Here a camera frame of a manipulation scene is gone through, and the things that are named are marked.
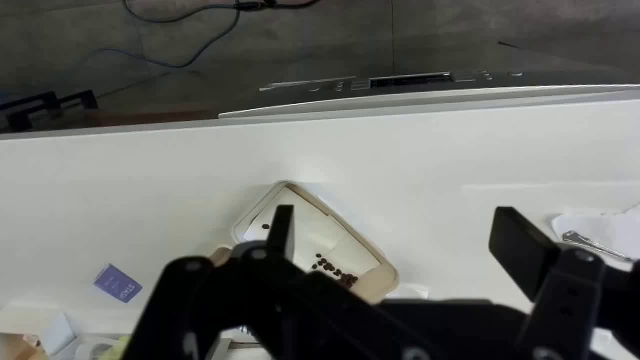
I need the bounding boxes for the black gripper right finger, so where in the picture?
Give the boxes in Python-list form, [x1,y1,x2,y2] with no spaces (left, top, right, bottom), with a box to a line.
[489,206,640,360]

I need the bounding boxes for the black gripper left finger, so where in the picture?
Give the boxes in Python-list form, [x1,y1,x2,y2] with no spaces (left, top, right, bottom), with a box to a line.
[123,204,416,360]

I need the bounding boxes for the large white paper napkin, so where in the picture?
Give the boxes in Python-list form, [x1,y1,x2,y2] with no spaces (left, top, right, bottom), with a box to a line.
[548,202,640,267]

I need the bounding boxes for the purple card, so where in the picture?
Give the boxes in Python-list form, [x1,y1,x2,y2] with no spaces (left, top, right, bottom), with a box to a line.
[93,261,145,305]

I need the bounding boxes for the clear condiment organizer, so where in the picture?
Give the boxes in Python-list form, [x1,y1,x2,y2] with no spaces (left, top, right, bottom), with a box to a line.
[0,300,139,360]

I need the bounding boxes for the stainless steel dishwasher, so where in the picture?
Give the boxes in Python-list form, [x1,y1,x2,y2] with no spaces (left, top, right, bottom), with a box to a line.
[218,67,640,122]

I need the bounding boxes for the black metal floor stand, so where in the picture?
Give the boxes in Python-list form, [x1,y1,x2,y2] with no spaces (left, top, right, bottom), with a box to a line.
[0,87,101,134]

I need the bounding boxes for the black floor cable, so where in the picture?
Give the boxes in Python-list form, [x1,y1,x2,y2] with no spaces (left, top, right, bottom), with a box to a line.
[121,0,320,69]

